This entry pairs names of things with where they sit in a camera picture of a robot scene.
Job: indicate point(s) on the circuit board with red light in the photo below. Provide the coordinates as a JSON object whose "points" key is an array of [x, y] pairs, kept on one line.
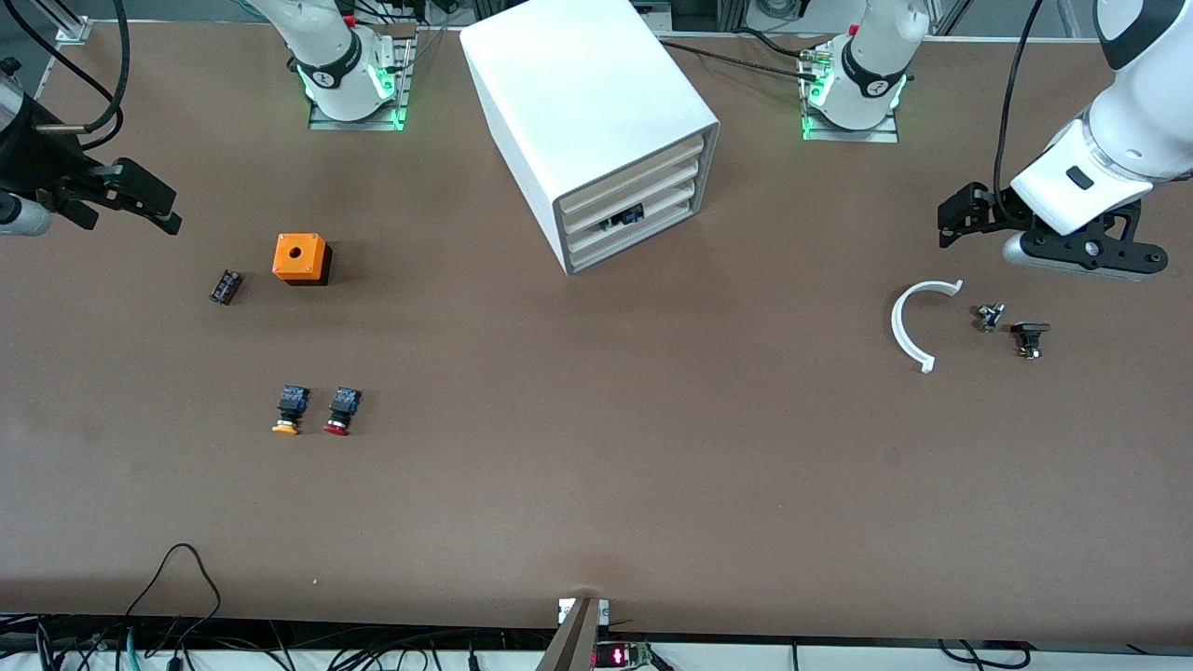
{"points": [[620, 656]]}

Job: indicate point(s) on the orange button enclosure box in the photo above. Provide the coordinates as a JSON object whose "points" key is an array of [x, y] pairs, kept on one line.
{"points": [[298, 255]]}

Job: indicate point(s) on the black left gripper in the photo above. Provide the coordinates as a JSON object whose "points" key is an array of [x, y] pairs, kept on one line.
{"points": [[990, 209]]}

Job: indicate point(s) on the small silver metal part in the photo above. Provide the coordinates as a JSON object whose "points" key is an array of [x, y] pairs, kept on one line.
{"points": [[989, 317]]}

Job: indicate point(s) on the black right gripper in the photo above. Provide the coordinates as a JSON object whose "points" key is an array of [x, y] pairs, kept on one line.
{"points": [[39, 154]]}

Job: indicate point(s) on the white curved plastic part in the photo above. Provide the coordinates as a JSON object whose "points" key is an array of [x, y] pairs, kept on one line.
{"points": [[898, 326]]}

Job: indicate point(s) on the small black plastic part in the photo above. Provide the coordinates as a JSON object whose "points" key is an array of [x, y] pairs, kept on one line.
{"points": [[1030, 334]]}

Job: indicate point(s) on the white drawer holding button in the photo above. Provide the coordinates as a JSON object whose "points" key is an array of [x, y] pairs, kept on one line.
{"points": [[673, 198]]}

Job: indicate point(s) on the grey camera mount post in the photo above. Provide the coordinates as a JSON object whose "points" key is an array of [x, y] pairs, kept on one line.
{"points": [[570, 643]]}

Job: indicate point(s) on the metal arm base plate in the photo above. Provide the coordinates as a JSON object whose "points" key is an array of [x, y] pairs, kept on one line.
{"points": [[326, 123], [876, 136]]}

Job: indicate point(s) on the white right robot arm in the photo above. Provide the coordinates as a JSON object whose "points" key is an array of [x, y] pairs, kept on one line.
{"points": [[331, 56]]}

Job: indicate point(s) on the red mushroom push button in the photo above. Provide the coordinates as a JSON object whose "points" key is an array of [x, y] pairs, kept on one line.
{"points": [[342, 407]]}

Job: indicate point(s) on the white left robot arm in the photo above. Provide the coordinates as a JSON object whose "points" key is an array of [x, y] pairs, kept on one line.
{"points": [[1137, 121]]}

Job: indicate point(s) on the yellow mushroom push button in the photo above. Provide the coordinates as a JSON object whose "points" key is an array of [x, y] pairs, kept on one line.
{"points": [[291, 407]]}

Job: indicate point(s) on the small black contact block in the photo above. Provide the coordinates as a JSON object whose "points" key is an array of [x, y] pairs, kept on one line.
{"points": [[226, 287]]}

